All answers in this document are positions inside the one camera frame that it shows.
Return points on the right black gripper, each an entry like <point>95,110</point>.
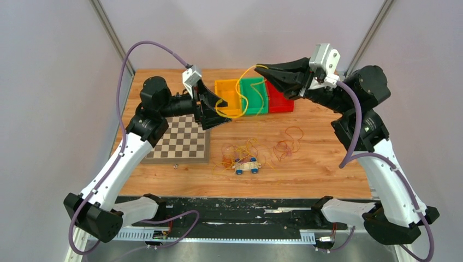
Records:
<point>291,90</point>

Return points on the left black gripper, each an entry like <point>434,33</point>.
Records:
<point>208,117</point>

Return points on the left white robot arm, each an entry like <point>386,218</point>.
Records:
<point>94,210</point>

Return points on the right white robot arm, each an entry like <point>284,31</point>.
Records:
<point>397,216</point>

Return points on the red plastic bin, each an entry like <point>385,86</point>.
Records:
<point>277,103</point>

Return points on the yellow plastic bin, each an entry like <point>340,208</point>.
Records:
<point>225,89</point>

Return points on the green plastic bin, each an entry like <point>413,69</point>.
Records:
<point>254,89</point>

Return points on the wooden chessboard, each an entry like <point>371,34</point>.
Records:
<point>184,142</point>

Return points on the wooden toy car blue wheels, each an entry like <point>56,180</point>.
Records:
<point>251,165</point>

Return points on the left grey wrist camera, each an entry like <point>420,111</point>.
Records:
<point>190,77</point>

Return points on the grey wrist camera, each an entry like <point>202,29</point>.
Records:
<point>190,77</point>
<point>323,62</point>

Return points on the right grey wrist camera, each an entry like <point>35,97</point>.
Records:
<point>323,62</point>

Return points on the right aluminium frame post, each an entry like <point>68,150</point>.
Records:
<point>369,36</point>

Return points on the aluminium frame post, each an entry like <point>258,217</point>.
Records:
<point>108,27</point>
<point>369,36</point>

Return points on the left aluminium frame post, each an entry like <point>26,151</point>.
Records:
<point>108,27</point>

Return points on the slotted grey cable duct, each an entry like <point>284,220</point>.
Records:
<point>230,234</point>

